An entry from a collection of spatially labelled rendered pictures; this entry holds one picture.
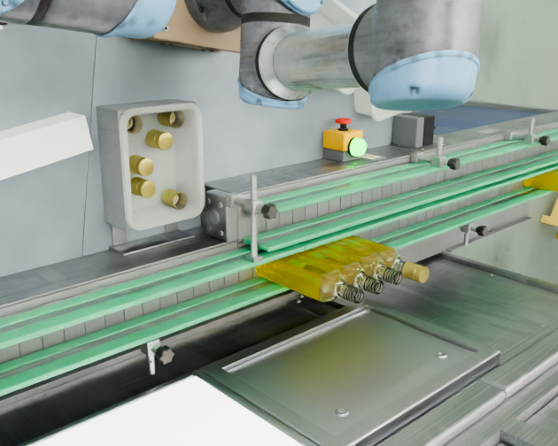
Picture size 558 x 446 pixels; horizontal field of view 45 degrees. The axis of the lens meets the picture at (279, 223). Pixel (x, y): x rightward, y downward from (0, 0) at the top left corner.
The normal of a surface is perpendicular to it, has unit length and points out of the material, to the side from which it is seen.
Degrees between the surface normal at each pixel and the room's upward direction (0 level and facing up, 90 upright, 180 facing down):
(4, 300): 90
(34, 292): 90
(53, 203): 0
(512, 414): 90
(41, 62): 0
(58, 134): 0
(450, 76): 24
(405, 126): 90
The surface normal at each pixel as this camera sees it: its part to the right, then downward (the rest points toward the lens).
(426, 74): -0.13, 0.19
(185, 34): 0.70, 0.15
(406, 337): 0.00, -0.95
